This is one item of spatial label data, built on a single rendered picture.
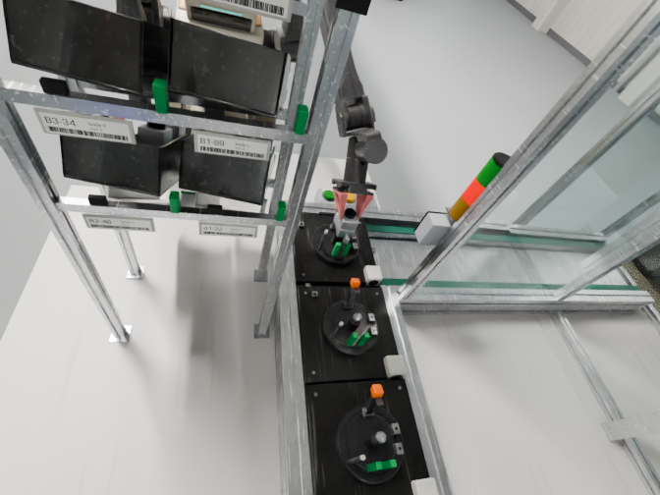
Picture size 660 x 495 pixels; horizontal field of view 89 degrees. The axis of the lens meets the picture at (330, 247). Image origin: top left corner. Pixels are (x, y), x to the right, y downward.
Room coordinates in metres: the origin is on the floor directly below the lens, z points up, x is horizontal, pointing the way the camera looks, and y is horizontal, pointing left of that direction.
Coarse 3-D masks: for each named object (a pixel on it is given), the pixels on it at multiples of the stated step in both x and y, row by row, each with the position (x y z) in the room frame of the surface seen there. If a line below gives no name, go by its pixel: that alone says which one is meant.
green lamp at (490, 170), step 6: (492, 156) 0.62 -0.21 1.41; (492, 162) 0.60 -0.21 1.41; (486, 168) 0.61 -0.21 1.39; (492, 168) 0.60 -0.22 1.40; (498, 168) 0.59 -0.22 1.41; (480, 174) 0.61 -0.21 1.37; (486, 174) 0.60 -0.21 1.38; (492, 174) 0.59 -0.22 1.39; (480, 180) 0.60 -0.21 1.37; (486, 180) 0.59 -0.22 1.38; (486, 186) 0.59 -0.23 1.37
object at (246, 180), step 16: (192, 144) 0.36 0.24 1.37; (192, 160) 0.35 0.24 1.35; (208, 160) 0.36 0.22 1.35; (224, 160) 0.37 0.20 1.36; (240, 160) 0.38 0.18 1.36; (256, 160) 0.39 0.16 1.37; (272, 160) 0.46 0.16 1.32; (192, 176) 0.34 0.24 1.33; (208, 176) 0.35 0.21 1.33; (224, 176) 0.36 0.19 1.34; (240, 176) 0.37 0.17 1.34; (256, 176) 0.38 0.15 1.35; (208, 192) 0.34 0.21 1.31; (224, 192) 0.35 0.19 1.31; (240, 192) 0.36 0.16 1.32; (256, 192) 0.37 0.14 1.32
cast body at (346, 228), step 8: (352, 208) 0.65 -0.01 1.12; (336, 216) 0.65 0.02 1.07; (344, 216) 0.62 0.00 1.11; (352, 216) 0.62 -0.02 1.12; (336, 224) 0.63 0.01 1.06; (344, 224) 0.60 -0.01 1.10; (352, 224) 0.61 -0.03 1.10; (336, 232) 0.61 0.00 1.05; (344, 232) 0.60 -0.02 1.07; (352, 232) 0.61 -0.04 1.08; (344, 240) 0.60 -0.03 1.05
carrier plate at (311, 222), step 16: (304, 224) 0.67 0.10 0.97; (320, 224) 0.69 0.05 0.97; (304, 240) 0.61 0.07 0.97; (368, 240) 0.72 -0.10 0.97; (304, 256) 0.56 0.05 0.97; (368, 256) 0.65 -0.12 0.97; (304, 272) 0.51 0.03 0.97; (320, 272) 0.53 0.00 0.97; (336, 272) 0.55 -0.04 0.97; (352, 272) 0.57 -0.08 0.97
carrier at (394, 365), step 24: (312, 288) 0.47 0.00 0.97; (336, 288) 0.50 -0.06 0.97; (360, 288) 0.54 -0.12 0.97; (312, 312) 0.41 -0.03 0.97; (336, 312) 0.42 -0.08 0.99; (360, 312) 0.45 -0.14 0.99; (384, 312) 0.50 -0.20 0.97; (312, 336) 0.35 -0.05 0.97; (336, 336) 0.37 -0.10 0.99; (360, 336) 0.39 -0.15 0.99; (384, 336) 0.43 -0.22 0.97; (312, 360) 0.30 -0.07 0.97; (336, 360) 0.32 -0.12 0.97; (360, 360) 0.34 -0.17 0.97; (384, 360) 0.37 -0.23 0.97
